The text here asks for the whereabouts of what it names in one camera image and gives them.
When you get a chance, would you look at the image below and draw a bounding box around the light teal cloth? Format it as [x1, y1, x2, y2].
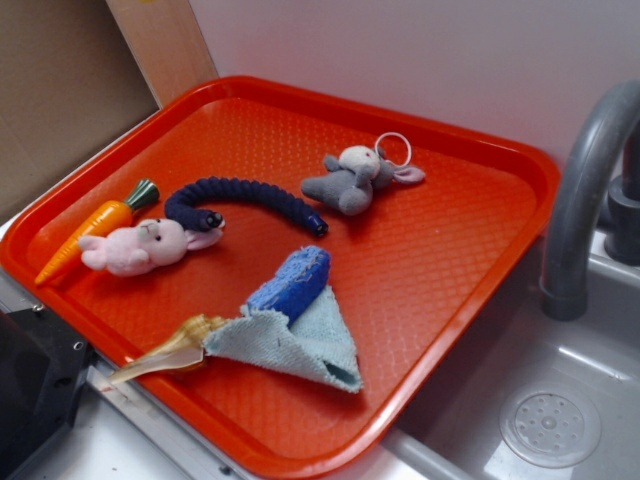
[203, 285, 363, 394]

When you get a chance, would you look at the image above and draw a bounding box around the red plastic tray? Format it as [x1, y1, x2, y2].
[1, 77, 560, 479]

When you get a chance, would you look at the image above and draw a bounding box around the blue sponge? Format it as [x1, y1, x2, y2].
[246, 245, 331, 327]

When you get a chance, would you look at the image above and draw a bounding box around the grey plush bunny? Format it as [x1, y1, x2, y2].
[301, 132, 426, 216]

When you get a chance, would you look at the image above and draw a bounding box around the pink plush bunny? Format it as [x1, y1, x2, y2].
[78, 219, 225, 277]

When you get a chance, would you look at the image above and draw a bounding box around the tan spiral seashell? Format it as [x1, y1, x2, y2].
[109, 314, 230, 385]

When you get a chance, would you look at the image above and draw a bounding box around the orange toy carrot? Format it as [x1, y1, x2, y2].
[35, 179, 160, 287]

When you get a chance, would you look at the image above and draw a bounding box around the grey faucet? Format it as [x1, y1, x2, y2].
[540, 79, 639, 321]

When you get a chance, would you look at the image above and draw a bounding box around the grey sink basin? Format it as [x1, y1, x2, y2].
[383, 247, 639, 479]

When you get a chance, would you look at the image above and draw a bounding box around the brown cardboard panel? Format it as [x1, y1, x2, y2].
[1, 1, 217, 221]

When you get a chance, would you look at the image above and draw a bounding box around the dark blue rope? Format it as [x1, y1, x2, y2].
[163, 176, 330, 237]

